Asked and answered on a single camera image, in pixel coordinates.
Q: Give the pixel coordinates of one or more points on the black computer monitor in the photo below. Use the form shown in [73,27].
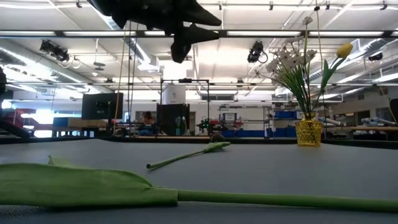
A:
[102,105]

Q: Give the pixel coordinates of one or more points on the yellow artificial tulip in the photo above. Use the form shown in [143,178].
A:
[344,50]

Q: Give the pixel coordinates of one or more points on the black cabinet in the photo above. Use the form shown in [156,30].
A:
[171,119]

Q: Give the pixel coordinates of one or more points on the black rack frame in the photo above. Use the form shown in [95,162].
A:
[185,80]

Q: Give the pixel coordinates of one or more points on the red machine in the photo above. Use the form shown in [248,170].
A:
[18,116]

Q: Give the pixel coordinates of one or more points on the blue storage bin row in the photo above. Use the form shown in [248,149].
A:
[280,132]

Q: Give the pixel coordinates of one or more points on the black overhead light beam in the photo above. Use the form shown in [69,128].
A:
[140,33]

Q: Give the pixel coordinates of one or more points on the white artificial flower bouquet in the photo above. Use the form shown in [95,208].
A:
[307,20]
[273,66]

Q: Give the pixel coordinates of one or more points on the black artificial tulip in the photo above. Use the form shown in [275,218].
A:
[93,186]
[217,145]

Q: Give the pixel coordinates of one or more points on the blue-grey table mat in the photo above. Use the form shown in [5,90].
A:
[248,168]

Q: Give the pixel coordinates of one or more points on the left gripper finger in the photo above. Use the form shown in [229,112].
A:
[202,17]
[200,34]

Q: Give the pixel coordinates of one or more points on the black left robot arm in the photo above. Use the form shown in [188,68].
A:
[102,6]

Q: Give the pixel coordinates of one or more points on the person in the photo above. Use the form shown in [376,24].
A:
[148,123]

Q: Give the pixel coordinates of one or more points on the yellow glass vase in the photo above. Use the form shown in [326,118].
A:
[308,133]

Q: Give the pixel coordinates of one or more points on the black ceiling camera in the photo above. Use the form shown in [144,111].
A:
[54,49]
[256,51]

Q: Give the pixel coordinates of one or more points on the white cylinder tank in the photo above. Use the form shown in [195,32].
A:
[174,95]

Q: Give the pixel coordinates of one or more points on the wooden workbench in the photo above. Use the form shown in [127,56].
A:
[373,128]

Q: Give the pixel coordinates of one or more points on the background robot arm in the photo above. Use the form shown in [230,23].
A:
[206,124]

